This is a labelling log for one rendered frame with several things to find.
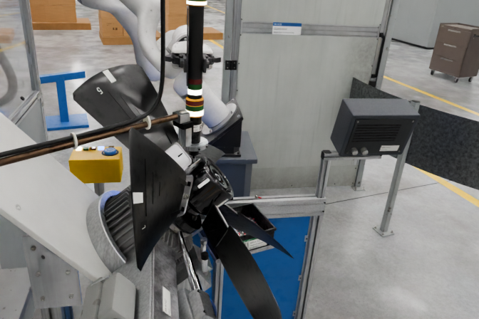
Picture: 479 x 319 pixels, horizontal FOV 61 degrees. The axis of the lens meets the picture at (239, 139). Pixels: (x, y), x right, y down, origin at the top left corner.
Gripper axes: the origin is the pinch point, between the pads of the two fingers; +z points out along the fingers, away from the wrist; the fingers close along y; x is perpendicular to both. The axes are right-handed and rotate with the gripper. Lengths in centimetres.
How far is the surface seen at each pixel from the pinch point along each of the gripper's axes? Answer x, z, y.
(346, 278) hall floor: -146, -79, -98
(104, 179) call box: -47, -31, 27
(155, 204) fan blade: -16.8, 32.0, 9.1
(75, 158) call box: -39, -33, 35
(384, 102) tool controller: -22, -37, -73
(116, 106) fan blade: -9.0, 3.6, 17.5
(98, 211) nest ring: -30.5, 12.8, 21.9
